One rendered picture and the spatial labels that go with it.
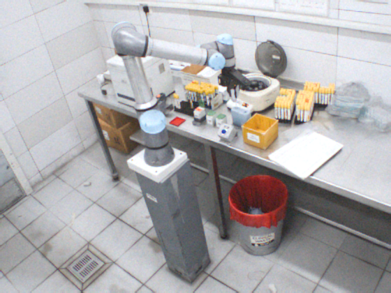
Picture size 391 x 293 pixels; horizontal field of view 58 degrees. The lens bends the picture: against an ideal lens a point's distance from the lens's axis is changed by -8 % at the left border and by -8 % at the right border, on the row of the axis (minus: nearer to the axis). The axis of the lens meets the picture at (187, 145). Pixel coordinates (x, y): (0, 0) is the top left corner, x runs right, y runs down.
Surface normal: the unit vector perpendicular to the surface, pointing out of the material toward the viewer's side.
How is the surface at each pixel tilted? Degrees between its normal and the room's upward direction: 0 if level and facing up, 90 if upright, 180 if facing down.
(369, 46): 90
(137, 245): 0
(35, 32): 90
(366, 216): 0
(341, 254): 0
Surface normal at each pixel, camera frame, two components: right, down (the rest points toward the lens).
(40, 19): 0.75, 0.29
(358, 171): -0.16, -0.79
